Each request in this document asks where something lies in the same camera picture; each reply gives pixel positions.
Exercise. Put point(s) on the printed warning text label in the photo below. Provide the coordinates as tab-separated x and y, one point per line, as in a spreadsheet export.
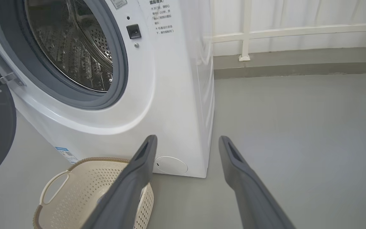
161	16

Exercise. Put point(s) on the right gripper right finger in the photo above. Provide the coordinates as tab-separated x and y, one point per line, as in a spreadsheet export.
249	190

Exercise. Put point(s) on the cream perforated laundry basket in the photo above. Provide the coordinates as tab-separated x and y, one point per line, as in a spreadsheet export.
75	197

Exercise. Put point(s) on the round white filter cover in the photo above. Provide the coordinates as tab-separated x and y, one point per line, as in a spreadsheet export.
172	165

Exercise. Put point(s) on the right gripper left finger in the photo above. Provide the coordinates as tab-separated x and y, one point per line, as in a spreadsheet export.
129	190

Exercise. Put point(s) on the white metal railing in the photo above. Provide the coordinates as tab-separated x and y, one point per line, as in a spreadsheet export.
246	31

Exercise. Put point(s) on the grey rubber door gasket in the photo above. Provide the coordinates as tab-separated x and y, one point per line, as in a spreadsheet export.
121	70

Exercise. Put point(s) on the blue energy label sticker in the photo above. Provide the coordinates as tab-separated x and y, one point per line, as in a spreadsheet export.
67	155

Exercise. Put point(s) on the white front-load washing machine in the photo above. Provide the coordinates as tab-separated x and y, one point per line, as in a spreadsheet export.
170	95

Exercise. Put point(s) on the black door latch socket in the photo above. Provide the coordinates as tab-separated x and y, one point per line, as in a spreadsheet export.
133	31

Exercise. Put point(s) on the steel washer drum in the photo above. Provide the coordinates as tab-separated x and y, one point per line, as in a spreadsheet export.
71	47

